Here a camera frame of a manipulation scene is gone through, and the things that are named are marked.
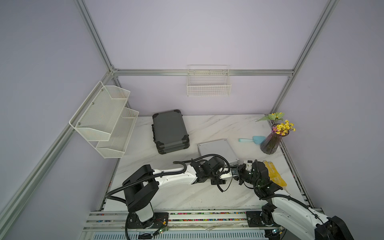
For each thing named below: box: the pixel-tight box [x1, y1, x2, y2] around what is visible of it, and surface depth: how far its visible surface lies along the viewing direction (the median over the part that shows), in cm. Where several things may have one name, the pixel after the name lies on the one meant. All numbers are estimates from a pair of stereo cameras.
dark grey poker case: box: [151, 109, 190, 155], surface depth 103 cm
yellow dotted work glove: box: [263, 160, 287, 187], surface depth 90 cm
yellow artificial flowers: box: [255, 112, 296, 136], surface depth 85 cm
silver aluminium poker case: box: [197, 139, 240, 166], surface depth 97 cm
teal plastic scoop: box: [238, 136, 266, 145], surface depth 107 cm
